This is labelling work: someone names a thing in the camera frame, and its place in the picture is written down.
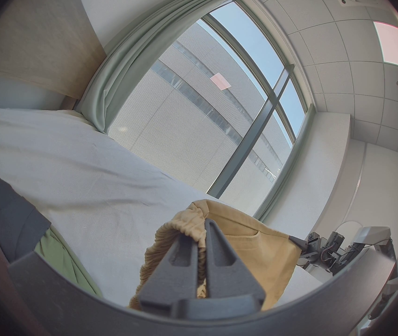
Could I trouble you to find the square ceiling light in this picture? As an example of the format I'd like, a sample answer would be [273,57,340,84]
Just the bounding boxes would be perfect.
[373,21,398,70]

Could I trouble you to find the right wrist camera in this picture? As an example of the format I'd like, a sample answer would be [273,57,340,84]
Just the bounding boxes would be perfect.
[326,231,345,249]

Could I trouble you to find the green garment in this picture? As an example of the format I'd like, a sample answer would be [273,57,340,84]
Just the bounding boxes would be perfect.
[35,228,103,298]

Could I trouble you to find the black garment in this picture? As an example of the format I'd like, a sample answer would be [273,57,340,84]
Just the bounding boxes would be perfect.
[0,174,51,263]

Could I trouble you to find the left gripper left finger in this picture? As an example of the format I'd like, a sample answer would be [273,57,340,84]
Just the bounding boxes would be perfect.
[139,235,200,308]

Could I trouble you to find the window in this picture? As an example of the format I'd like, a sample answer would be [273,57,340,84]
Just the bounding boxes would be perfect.
[106,0,308,202]

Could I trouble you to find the bed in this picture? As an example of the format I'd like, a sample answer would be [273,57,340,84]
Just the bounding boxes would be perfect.
[0,0,325,314]

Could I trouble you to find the tan shorts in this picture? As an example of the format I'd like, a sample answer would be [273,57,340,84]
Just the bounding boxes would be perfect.
[128,199,299,311]

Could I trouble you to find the grey-green curtain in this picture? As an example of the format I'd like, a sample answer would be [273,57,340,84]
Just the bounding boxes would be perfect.
[85,0,243,134]

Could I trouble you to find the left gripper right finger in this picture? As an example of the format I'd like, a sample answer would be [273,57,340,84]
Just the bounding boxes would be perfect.
[203,218,267,306]

